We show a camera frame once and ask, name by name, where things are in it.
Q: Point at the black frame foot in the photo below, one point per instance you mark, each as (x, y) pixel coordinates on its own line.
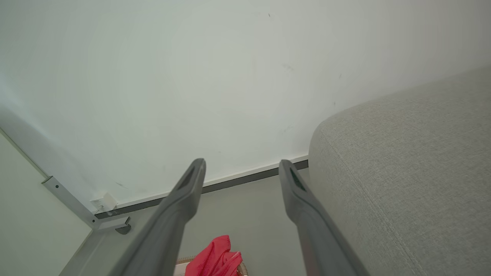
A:
(123, 229)

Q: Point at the red basketball jersey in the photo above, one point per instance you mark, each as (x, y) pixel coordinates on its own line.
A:
(213, 258)

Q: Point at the cream plastic laundry basket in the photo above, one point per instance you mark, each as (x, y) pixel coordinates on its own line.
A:
(244, 269)

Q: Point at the grey aluminium frame profile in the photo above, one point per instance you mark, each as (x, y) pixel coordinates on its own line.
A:
(73, 203)

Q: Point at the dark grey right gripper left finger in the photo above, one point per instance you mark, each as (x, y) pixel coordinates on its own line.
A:
(172, 218)

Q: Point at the light grey fabric sofa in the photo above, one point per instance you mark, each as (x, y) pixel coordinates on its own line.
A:
(414, 184)

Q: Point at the cream partition panel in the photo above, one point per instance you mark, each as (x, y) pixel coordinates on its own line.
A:
(30, 214)

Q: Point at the white wall socket box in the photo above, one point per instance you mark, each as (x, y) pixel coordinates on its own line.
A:
(105, 202)

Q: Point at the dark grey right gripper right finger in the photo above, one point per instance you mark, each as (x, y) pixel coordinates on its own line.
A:
(310, 230)

